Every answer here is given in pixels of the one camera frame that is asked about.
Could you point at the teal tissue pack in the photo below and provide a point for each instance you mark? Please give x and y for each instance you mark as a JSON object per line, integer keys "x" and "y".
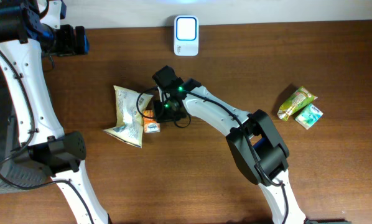
{"x": 309, "y": 116}

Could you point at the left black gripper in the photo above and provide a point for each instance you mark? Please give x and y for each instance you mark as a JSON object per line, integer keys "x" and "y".
{"x": 72, "y": 47}

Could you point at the green snack tube packet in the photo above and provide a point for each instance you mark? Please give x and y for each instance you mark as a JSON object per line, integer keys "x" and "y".
{"x": 298, "y": 100}

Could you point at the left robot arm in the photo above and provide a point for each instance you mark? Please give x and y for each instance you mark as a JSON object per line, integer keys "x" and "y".
{"x": 35, "y": 151}

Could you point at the dark grey plastic basket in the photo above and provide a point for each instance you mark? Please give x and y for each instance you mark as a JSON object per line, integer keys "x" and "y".
{"x": 8, "y": 141}

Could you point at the white barcode scanner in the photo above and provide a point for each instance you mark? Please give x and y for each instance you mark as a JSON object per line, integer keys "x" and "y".
{"x": 186, "y": 36}

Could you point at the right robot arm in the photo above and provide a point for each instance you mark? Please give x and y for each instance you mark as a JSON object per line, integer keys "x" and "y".
{"x": 258, "y": 149}

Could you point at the orange small carton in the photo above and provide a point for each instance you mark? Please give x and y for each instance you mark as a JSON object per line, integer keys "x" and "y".
{"x": 150, "y": 125}

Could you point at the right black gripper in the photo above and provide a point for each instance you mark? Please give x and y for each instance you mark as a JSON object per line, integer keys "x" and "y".
{"x": 158, "y": 113}

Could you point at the beige snack bag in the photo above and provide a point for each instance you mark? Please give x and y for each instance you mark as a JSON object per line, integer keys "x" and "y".
{"x": 129, "y": 125}

